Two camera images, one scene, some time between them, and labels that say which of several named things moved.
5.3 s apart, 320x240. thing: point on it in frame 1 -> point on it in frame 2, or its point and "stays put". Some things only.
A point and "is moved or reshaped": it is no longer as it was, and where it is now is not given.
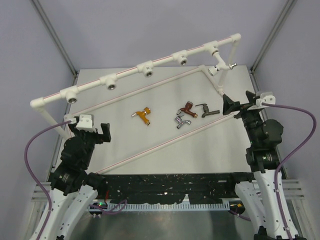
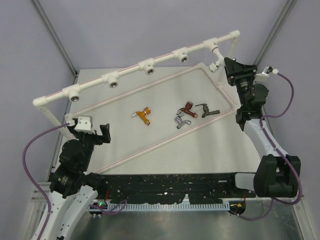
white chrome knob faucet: [222, 65] is moved or reshaped
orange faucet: [142, 114] stays put
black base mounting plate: [152, 189] stays put
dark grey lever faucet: [206, 109] stays put
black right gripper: [230, 105] -> [236, 71]
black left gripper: [105, 137] stays put
